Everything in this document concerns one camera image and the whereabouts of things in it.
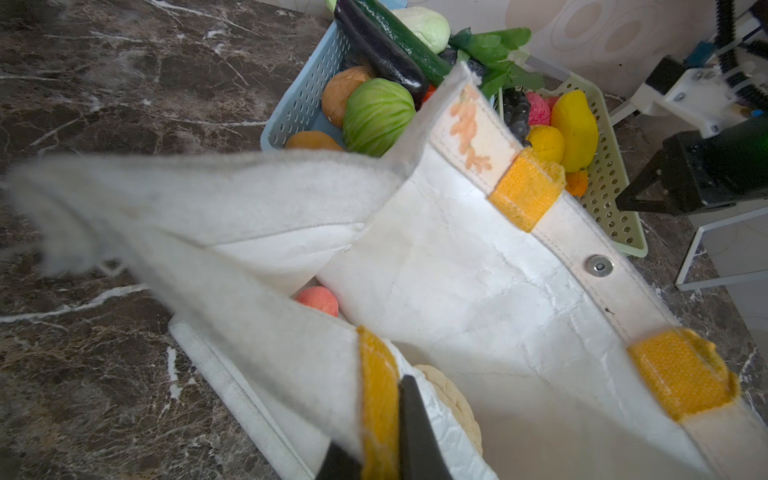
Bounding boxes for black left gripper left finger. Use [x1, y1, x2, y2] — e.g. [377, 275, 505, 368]
[315, 442, 362, 480]

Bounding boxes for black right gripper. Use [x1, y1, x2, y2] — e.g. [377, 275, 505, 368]
[616, 116, 767, 215]

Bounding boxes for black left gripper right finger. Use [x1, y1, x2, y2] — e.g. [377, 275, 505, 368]
[399, 375, 452, 480]

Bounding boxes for red apple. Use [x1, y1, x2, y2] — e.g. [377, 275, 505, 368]
[295, 286, 339, 318]

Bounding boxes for white canvas grocery bag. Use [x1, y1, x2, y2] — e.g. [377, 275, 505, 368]
[7, 65, 767, 479]

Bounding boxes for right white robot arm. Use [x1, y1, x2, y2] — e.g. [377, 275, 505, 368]
[611, 1, 767, 215]

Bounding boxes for pale green plastic basket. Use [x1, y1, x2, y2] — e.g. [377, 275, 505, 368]
[509, 50, 648, 258]

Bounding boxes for orange mango fruit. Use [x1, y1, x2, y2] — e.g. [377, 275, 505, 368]
[565, 170, 589, 198]

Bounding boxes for wooden two tier shelf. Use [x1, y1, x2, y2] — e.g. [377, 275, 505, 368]
[608, 98, 768, 292]

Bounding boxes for yellow papaya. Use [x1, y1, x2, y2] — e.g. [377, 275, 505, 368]
[551, 90, 599, 173]

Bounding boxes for yellow orange citrus fruit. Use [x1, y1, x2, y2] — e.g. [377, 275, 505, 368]
[527, 125, 565, 164]

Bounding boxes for pink dragon fruit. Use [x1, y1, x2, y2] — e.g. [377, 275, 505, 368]
[526, 91, 551, 126]

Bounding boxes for dark grape bunch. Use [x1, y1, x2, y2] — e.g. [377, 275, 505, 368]
[502, 88, 531, 146]

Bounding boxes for green leafy vegetable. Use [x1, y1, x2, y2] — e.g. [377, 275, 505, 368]
[449, 27, 544, 99]

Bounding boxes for red orange pepper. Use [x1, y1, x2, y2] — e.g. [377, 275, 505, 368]
[422, 85, 437, 103]

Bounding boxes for long green cucumber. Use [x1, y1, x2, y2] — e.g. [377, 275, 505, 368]
[353, 0, 452, 87]

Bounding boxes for pale white green squash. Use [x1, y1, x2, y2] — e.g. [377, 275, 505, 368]
[393, 6, 451, 54]

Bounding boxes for green cabbage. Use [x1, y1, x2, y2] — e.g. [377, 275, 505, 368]
[342, 78, 416, 158]

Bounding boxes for dark purple eggplant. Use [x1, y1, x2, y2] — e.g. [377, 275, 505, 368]
[334, 0, 428, 109]

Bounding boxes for orange yellow mango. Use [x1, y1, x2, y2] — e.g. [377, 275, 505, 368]
[284, 130, 343, 151]

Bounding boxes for brown round potato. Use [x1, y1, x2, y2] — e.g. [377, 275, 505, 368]
[321, 66, 375, 129]

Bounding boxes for light blue plastic basket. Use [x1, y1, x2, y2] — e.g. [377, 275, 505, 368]
[261, 17, 381, 150]

